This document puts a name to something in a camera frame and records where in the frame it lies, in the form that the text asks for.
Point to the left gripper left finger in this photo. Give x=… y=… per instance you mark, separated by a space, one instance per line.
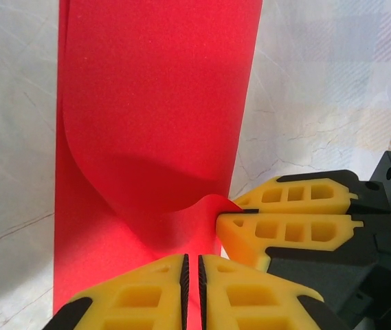
x=167 y=275

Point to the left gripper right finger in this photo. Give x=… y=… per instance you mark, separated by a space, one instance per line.
x=215 y=278

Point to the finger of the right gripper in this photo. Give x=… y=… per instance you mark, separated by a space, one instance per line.
x=240 y=240
x=255 y=201

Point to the red paper sheet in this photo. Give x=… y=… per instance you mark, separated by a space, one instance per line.
x=147 y=103

